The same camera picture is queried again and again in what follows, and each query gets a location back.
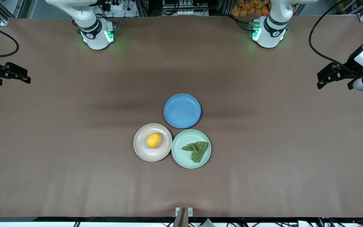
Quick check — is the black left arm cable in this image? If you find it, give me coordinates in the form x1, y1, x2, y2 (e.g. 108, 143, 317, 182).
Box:
309, 0, 358, 72

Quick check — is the green lettuce leaf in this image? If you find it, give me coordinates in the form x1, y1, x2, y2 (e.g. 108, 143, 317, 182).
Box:
182, 141, 209, 163

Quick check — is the metal post bracket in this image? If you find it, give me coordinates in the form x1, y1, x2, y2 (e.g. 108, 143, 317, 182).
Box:
173, 207, 193, 227

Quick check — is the light green plate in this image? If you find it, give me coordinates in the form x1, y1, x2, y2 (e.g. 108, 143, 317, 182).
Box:
171, 129, 211, 169

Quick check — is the blue plate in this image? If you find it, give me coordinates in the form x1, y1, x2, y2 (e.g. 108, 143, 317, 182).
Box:
164, 93, 201, 129

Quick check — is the orange packaged snacks pile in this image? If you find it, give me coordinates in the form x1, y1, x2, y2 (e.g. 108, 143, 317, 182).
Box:
231, 0, 271, 17

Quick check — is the beige plate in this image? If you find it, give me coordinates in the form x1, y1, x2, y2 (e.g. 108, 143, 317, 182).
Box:
133, 123, 172, 162

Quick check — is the yellow lemon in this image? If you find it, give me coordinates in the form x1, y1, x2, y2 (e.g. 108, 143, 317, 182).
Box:
146, 132, 162, 149

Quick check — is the white power strip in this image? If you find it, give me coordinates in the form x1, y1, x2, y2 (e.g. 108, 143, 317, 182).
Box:
101, 0, 138, 18

